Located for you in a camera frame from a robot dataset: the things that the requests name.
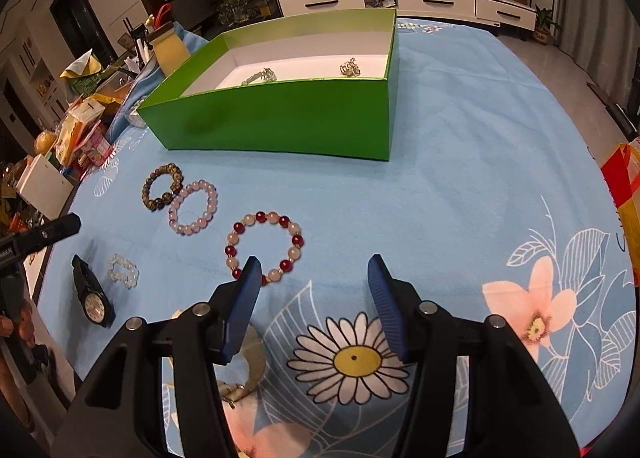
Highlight white wrist watch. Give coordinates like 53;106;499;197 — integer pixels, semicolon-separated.
169;306;269;412

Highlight clear crystal bead bracelet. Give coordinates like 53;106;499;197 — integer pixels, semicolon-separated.
106;253;141;290

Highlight black wrist watch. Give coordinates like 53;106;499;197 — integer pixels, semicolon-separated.
72;254;115;328

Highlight brown bead bracelet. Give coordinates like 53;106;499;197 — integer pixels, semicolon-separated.
140;162;186;213

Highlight red and pink bead bracelet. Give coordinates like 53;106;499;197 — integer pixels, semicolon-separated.
223;209;306;287

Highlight purple bead bracelet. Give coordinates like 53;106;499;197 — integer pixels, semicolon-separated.
167;178;220;237

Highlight green jade bracelet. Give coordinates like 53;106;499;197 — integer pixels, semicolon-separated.
241;67;279;87

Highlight gold flower brooch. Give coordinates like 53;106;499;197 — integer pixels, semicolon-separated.
340;57;361;78

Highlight person's left hand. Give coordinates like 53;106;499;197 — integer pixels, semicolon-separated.
0;302;36;348

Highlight white cardboard box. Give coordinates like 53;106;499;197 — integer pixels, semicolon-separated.
16;155;73;220

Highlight pink yogurt cup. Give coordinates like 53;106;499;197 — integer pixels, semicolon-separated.
78;130;113;166

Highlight yellow snack package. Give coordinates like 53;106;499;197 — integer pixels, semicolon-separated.
53;97;105;166

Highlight yellow bottle with brown lid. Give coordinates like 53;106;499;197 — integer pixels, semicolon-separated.
146;3;191;77

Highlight blue floral tablecloth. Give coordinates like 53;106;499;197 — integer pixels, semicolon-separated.
38;19;636;457

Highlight red yellow shopping bag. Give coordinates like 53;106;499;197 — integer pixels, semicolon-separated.
601;138;640;286

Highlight green cardboard box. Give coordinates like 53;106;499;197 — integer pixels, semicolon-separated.
138;8;399;161

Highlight potted plants on floor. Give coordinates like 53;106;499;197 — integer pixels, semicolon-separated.
218;0;280;28

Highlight white tv cabinet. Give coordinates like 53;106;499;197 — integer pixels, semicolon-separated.
278;0;536;31

